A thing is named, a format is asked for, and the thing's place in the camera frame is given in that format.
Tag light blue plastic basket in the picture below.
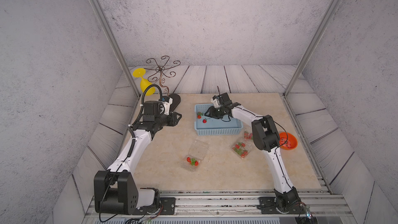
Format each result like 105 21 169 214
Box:
194 104 244 136

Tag red strawberry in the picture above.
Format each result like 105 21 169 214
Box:
244 131 253 140

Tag clear clamshell container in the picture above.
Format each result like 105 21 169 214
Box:
243 127 254 141
182 140 209 172
231 140 252 159

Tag strawberries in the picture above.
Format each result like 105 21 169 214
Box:
186 157 199 167
232 142 250 158

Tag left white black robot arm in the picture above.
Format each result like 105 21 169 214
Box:
93 94 182 215

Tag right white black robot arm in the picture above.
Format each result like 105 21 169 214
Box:
207 99 301 214

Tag strawberry cluster left basket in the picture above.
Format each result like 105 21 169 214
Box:
197 112 207 123

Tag yellow plastic wine glass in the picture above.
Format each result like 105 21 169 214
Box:
133 68 155 95

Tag orange plastic bowl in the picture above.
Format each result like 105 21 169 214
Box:
279 132 298 150

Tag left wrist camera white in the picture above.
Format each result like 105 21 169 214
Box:
159 96 173 115

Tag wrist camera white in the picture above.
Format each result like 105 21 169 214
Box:
159 96 173 115
212 93 232 109

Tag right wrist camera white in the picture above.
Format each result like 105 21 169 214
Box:
212 93 232 109

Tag bronze wire glass rack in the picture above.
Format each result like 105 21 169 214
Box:
146 56 181 112

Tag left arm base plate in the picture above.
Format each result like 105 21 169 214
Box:
133 198 176 215

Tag aluminium mounting rail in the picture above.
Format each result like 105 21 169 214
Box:
81 192 355 224

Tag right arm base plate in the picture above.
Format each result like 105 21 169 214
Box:
257 197 306 215

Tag left aluminium frame post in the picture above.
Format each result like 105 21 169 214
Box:
89 0 140 97

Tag aluminium frame post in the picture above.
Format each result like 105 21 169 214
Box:
89 0 140 97
283 0 342 99

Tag right aluminium frame post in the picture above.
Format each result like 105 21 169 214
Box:
283 0 342 99

